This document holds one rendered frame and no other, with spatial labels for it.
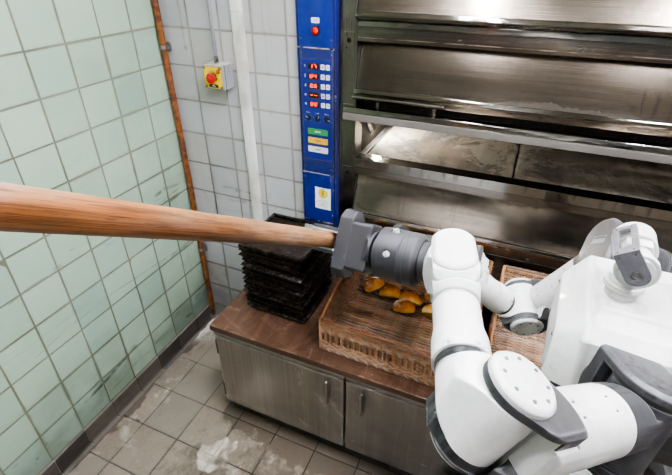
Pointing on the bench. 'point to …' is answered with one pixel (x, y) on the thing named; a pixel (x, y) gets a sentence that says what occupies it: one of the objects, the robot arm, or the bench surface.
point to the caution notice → (323, 198)
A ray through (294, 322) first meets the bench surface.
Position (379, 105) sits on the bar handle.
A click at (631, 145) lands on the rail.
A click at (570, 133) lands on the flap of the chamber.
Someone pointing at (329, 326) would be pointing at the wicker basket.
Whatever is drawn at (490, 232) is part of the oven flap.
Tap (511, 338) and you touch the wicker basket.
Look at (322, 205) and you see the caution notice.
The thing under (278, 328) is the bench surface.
